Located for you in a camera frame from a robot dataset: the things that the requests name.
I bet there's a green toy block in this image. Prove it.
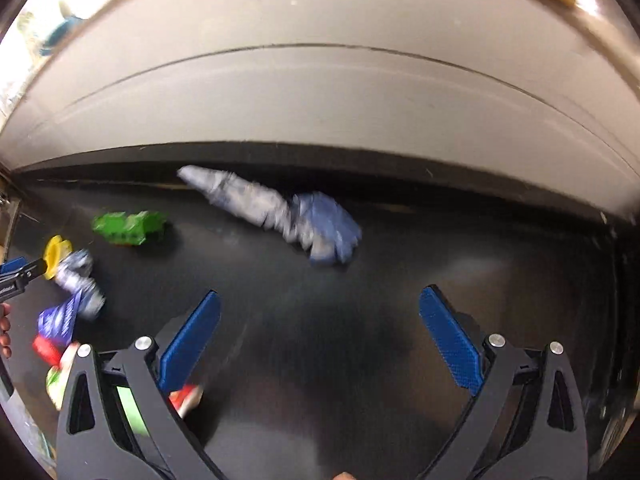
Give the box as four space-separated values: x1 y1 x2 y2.
91 211 168 247

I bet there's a person's left hand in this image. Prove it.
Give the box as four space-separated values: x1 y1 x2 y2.
0 303 13 361

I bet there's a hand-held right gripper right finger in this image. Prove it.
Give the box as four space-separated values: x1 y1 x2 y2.
418 285 589 480

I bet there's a crumpled blue white wrapper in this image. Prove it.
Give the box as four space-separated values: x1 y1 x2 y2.
37 250 107 347

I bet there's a crumpled silver blue wrapper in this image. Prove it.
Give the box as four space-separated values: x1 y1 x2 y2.
177 165 363 267

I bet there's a yellow plastic cap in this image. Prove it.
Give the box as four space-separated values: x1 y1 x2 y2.
44 235 73 281

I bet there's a red green white wrapper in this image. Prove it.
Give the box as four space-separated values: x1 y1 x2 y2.
32 335 203 436

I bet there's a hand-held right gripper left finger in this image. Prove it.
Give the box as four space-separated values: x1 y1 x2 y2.
56 290 228 480

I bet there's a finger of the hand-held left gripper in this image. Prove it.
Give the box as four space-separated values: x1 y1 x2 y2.
0 256 49 302

